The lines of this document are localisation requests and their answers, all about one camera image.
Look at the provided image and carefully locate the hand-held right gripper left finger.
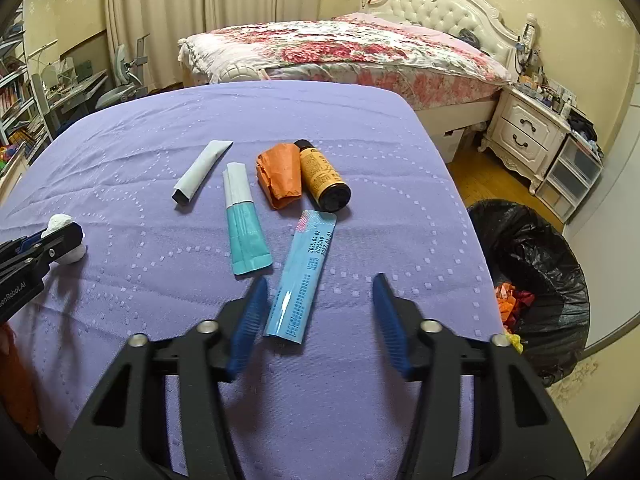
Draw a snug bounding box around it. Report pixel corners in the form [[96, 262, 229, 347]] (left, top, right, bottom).
[[57, 276, 269, 480]]

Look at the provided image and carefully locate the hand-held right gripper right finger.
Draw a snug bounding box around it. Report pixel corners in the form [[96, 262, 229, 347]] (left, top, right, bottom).
[[371, 272, 587, 480]]

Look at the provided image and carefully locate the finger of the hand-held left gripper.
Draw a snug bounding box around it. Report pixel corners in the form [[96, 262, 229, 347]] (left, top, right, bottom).
[[0, 232, 48, 257], [17, 223, 85, 268]]

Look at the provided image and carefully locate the white tissue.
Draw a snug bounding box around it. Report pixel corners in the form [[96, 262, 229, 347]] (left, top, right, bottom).
[[41, 213, 87, 265]]

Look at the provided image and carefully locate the long blue packet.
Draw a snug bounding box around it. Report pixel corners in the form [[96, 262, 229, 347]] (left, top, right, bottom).
[[263, 210, 337, 345]]

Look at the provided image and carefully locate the teal and white packet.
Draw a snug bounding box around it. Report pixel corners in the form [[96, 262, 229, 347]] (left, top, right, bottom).
[[222, 161, 274, 276]]

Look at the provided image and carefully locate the orange plastic wrapper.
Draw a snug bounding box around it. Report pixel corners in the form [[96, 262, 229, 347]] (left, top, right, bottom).
[[495, 284, 521, 310]]

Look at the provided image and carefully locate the grey packet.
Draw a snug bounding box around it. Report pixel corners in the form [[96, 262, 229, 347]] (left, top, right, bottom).
[[171, 139, 234, 207]]

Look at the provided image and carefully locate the orange paper packet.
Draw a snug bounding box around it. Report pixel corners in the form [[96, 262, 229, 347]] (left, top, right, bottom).
[[256, 143, 304, 211]]

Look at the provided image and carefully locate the bin with black bag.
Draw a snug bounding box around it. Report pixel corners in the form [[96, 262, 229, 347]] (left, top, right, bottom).
[[467, 198, 592, 388]]

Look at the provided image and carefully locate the yellow and black bottle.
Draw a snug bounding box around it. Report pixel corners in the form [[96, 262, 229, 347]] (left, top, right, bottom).
[[292, 139, 352, 212]]

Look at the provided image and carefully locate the person's orange clothing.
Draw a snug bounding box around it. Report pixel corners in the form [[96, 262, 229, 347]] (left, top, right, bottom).
[[0, 322, 43, 436]]

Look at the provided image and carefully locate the purple tablecloth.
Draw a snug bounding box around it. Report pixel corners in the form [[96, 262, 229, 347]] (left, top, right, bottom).
[[0, 82, 506, 480]]

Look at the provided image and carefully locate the bookshelf with books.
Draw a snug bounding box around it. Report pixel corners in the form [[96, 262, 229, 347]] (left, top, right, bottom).
[[0, 5, 56, 161]]

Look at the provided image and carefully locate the grey desk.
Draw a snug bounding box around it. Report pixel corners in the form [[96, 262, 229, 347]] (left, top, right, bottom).
[[32, 67, 108, 126]]

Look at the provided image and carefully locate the grey desk chair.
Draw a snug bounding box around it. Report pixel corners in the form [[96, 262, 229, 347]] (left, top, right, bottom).
[[95, 35, 151, 108]]

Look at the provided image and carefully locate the white nightstand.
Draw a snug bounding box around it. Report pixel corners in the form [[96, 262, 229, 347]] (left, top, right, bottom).
[[479, 85, 573, 196]]

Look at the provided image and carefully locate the clear plastic drawer unit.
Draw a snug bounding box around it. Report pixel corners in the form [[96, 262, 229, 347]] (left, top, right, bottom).
[[537, 135, 603, 223]]

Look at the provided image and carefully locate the white wardrobe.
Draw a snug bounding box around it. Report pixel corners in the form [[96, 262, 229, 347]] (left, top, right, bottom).
[[565, 60, 640, 351]]

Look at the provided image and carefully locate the dark clothes pile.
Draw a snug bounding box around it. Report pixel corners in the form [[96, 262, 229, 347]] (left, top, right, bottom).
[[567, 107, 601, 143]]

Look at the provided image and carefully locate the cluster of small bottles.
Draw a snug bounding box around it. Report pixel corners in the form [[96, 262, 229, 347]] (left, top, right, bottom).
[[517, 72, 576, 116]]

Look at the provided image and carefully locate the floral blanket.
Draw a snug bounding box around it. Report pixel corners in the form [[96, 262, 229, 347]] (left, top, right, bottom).
[[180, 12, 513, 101]]

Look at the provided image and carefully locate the white bed with tufted headboard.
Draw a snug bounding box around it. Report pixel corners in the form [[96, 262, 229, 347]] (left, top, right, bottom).
[[177, 0, 521, 126]]

